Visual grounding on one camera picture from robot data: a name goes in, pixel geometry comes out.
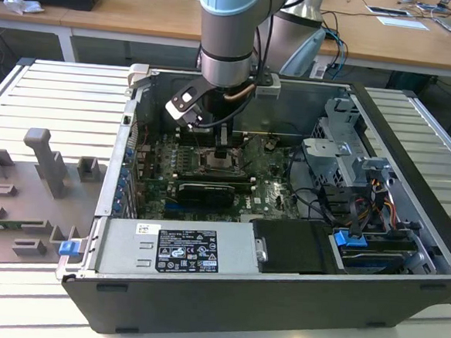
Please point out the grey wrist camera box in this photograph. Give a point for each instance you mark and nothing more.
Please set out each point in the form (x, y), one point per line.
(268, 87)

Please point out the silver power supply unit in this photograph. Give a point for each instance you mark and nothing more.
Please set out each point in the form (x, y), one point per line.
(127, 247)

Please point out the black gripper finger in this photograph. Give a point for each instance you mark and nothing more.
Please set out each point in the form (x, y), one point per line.
(223, 138)

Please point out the grey parts rack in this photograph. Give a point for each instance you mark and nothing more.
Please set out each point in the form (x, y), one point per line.
(22, 201)

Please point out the blue plastic clip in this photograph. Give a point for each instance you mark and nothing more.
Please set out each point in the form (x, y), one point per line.
(69, 249)

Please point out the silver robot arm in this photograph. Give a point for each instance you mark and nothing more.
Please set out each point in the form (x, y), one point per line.
(226, 41)

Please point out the black open PC case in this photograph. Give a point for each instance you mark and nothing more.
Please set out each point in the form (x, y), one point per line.
(239, 309)

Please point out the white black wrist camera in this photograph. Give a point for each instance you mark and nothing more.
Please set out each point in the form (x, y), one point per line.
(183, 104)

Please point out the blue slot retainer clips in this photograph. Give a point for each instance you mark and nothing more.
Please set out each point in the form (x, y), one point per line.
(123, 181)

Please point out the CPU socket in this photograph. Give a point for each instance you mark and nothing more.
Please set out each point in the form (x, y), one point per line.
(204, 163)

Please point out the crumpled white paper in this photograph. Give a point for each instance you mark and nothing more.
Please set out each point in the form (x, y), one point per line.
(22, 4)

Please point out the blue bordered paper sheet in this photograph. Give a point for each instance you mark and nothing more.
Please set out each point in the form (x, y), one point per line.
(387, 10)

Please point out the black disk drive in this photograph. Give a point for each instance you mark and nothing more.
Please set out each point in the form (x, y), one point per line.
(370, 257)

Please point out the white paper sheet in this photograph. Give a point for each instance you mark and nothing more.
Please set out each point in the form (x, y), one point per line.
(402, 23)

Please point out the black graphics card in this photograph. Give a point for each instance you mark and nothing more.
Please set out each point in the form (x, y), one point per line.
(208, 196)

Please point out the green motherboard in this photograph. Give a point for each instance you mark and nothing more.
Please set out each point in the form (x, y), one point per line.
(274, 195)

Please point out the grey metal drive cage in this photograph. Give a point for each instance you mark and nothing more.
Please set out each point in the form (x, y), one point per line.
(327, 153)

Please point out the blue disk carrier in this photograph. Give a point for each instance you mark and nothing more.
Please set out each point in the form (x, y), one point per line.
(346, 239)

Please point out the pale blue teach pendant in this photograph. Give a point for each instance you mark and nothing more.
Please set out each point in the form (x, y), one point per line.
(303, 54)

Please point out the black RAM slot bank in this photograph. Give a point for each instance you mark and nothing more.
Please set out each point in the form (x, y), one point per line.
(192, 139)
(194, 177)

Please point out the grey case latch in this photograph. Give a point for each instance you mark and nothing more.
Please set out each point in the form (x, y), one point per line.
(137, 75)

